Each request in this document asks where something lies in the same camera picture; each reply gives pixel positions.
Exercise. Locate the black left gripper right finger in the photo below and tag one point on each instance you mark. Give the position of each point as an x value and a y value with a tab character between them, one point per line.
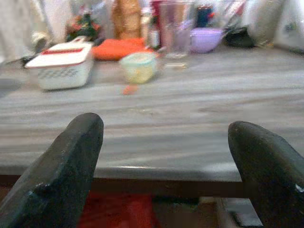
273	180

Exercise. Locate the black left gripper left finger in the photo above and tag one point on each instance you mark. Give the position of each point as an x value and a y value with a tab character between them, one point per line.
54	180

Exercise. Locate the red plastic chair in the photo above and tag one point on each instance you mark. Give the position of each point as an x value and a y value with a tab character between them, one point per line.
116	211

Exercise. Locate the white container with red-trimmed lid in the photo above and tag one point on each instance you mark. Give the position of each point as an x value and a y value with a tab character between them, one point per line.
61	71

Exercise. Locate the small orange scrap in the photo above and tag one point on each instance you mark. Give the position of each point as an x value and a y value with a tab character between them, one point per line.
130	89

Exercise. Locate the small clear teal-rimmed container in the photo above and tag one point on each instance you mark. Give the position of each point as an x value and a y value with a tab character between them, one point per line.
139	69

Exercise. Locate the orange cloth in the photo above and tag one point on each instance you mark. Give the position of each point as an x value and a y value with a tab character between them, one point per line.
114	50

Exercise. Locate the black bag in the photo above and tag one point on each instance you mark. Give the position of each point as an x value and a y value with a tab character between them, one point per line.
240	38

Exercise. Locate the purple plastic bowl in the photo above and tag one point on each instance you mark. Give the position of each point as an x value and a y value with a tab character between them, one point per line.
205	40

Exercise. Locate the small Christmas tree decoration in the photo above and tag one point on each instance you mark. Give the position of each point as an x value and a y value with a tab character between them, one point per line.
83	27

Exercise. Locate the white plastic bag with print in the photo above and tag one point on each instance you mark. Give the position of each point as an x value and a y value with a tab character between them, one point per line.
285	21

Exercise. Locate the brown jar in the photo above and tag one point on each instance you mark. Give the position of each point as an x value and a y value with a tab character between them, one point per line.
126	19

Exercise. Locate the dark blue mug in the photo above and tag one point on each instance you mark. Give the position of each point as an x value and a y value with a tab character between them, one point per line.
204	16

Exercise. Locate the tall clear drinking glass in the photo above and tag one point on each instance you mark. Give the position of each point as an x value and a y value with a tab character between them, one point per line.
175	31

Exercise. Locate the clear bottle with red cap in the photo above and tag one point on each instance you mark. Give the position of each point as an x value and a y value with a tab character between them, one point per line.
153	31

